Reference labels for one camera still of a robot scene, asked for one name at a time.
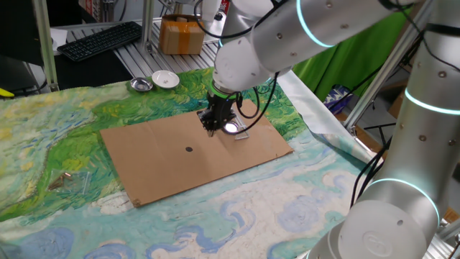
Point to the aluminium frame post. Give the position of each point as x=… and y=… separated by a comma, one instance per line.
x=147, y=25
x=45, y=43
x=381, y=72

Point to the white ceramic dish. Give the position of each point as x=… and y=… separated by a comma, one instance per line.
x=165, y=79

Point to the small steel plate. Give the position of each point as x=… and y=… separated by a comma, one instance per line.
x=230, y=127

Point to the green cloth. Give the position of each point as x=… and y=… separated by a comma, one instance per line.
x=341, y=61

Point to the black round dot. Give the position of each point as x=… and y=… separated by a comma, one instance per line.
x=189, y=149

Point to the yellow object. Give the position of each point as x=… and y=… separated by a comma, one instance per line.
x=5, y=93

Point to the blue patterned bag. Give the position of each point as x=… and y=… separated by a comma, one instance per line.
x=338, y=99

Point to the brown cardboard sheet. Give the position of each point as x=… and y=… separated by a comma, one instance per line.
x=161, y=169

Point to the small steel dish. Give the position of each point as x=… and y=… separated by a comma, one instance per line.
x=141, y=85

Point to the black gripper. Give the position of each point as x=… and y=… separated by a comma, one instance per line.
x=221, y=108

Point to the white mesh arch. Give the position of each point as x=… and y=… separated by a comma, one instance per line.
x=244, y=135

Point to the black monitor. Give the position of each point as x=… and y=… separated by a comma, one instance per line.
x=18, y=32

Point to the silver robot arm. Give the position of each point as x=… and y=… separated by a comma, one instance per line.
x=287, y=36

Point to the black keyboard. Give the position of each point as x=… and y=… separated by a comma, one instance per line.
x=100, y=39

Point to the painted landscape tablecloth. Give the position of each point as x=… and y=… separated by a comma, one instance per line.
x=108, y=234

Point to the clear plastic bag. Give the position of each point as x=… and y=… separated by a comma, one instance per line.
x=70, y=183

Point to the taped cardboard box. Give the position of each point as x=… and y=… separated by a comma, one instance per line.
x=181, y=36

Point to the white paper sheet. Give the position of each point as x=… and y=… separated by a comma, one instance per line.
x=59, y=37

